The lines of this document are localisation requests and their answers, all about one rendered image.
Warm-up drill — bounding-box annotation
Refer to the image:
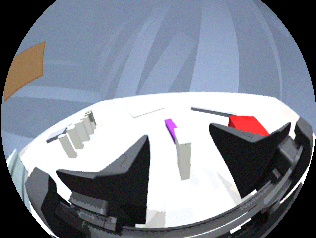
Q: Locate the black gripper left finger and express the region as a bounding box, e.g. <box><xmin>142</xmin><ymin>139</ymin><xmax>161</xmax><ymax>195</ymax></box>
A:
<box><xmin>56</xmin><ymin>134</ymin><xmax>151</xmax><ymax>225</ymax></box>

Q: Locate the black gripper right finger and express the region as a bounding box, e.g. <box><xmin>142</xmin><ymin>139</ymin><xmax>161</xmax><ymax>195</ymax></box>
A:
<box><xmin>208</xmin><ymin>122</ymin><xmax>291</xmax><ymax>199</ymax></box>

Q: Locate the red flat rectangular block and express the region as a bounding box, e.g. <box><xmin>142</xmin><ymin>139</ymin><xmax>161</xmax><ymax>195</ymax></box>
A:
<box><xmin>228</xmin><ymin>115</ymin><xmax>268</xmax><ymax>135</ymax></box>

